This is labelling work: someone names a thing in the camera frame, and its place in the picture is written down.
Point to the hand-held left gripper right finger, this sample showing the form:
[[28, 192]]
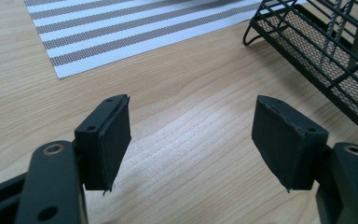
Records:
[[284, 146]]

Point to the striped woven placemat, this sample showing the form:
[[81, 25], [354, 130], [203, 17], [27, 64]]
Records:
[[136, 29]]

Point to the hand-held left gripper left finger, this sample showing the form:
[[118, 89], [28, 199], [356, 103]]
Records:
[[104, 146]]

